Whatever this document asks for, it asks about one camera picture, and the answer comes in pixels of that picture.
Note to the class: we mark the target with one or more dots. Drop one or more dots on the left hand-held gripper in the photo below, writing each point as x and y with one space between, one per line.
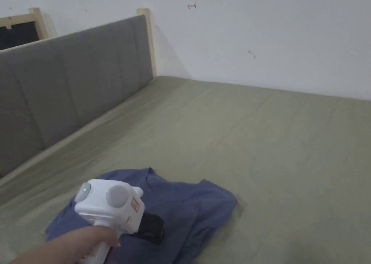
116 209

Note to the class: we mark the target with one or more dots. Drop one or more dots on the dark blue shirt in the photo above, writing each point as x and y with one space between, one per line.
191 206

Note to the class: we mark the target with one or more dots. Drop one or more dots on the person's left forearm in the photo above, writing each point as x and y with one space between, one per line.
40 254

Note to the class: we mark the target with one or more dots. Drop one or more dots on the person's left hand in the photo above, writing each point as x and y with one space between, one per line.
87 240

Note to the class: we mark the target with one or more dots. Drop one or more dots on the bed with pale green sheet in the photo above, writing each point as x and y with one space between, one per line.
261 148

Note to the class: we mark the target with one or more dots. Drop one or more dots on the grey padded headboard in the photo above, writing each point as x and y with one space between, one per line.
66 84

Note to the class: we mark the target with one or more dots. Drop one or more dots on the wooden frame with dark panel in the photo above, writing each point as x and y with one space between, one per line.
20 32

